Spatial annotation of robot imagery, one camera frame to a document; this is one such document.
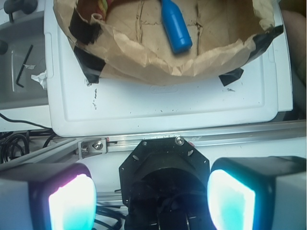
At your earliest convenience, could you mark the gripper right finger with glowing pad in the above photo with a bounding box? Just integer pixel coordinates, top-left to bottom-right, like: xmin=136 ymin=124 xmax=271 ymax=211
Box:
xmin=207 ymin=156 xmax=307 ymax=230

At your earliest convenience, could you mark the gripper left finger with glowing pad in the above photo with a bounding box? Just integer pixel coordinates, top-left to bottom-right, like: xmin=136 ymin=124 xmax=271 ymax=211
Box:
xmin=0 ymin=162 xmax=97 ymax=230

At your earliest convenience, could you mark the crumpled white paper scrap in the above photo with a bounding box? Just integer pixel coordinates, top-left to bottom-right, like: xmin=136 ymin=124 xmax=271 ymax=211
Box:
xmin=31 ymin=70 xmax=47 ymax=90

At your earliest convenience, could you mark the aluminium extrusion rail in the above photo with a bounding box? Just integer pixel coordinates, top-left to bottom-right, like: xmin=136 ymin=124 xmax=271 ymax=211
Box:
xmin=0 ymin=120 xmax=307 ymax=172

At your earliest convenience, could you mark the black tape piece left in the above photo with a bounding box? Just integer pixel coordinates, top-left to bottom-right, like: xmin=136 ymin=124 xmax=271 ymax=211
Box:
xmin=73 ymin=46 xmax=106 ymax=84

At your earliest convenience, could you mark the brown paper bag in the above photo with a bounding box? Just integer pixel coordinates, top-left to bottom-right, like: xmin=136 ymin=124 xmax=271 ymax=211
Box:
xmin=53 ymin=0 xmax=275 ymax=86

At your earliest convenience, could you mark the grey plastic tray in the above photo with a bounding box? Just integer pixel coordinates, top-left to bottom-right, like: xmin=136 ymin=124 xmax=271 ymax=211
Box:
xmin=0 ymin=0 xmax=47 ymax=109

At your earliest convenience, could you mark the black cables bundle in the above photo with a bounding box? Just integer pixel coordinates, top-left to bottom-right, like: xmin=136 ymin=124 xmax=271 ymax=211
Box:
xmin=0 ymin=112 xmax=57 ymax=163

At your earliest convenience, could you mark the black tape piece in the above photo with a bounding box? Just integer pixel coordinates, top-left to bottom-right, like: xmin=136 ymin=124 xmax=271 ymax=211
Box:
xmin=219 ymin=68 xmax=244 ymax=87
xmin=73 ymin=46 xmax=106 ymax=84

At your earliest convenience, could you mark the black hex key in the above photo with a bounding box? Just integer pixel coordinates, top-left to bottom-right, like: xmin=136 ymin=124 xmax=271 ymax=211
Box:
xmin=15 ymin=45 xmax=33 ymax=88

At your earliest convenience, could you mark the multicolour twisted rope toy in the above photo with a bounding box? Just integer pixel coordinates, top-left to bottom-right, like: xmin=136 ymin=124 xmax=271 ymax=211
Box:
xmin=91 ymin=0 xmax=114 ymax=21

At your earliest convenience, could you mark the blue plastic bottle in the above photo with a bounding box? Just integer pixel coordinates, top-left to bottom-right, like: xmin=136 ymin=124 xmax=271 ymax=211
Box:
xmin=161 ymin=0 xmax=192 ymax=54

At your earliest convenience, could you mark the metal corner bracket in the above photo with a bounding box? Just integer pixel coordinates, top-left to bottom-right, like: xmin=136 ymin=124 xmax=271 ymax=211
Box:
xmin=78 ymin=138 xmax=107 ymax=159

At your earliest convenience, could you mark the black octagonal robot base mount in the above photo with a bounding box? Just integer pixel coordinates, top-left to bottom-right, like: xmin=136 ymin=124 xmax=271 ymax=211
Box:
xmin=119 ymin=137 xmax=214 ymax=230

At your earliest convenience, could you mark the black tape piece right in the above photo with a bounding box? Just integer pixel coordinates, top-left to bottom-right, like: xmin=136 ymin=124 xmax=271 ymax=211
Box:
xmin=219 ymin=68 xmax=244 ymax=87

